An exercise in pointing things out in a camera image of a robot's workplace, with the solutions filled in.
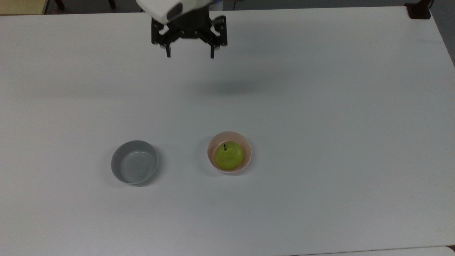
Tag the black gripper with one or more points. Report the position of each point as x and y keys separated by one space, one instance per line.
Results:
x=188 y=27

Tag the green pear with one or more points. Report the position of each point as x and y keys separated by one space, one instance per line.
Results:
x=229 y=157

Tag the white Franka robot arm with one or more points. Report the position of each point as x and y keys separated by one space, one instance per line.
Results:
x=160 y=7

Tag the pink bowl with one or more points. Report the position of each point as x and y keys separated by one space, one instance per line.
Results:
x=227 y=136

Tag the grey bowl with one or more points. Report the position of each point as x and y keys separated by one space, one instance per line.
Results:
x=134 y=164

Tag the dark chair leg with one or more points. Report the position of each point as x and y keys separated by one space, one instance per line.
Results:
x=112 y=3
x=59 y=4

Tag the yellow wooden desk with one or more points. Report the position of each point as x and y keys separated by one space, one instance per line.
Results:
x=21 y=6

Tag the black table clamp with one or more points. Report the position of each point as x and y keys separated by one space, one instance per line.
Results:
x=419 y=10

